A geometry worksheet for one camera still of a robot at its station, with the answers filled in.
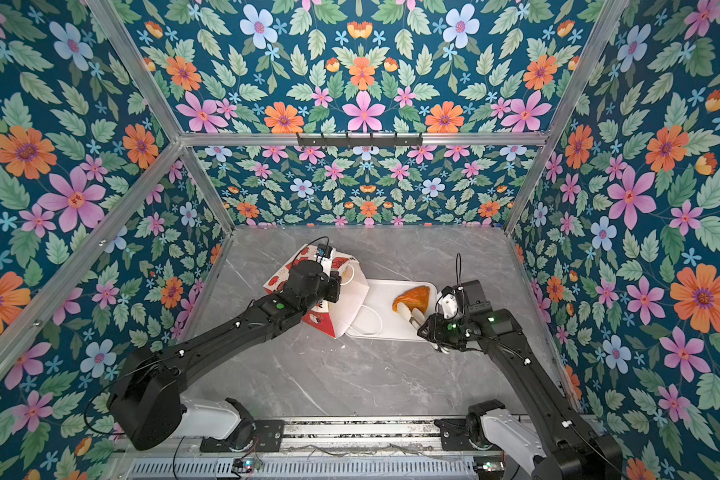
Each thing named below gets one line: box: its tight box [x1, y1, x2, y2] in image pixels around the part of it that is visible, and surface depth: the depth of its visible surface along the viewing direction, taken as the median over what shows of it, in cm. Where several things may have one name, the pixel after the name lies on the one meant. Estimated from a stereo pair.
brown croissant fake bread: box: [392, 285, 431, 314], surface depth 98 cm
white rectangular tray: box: [346, 279, 438, 341], surface depth 93 cm
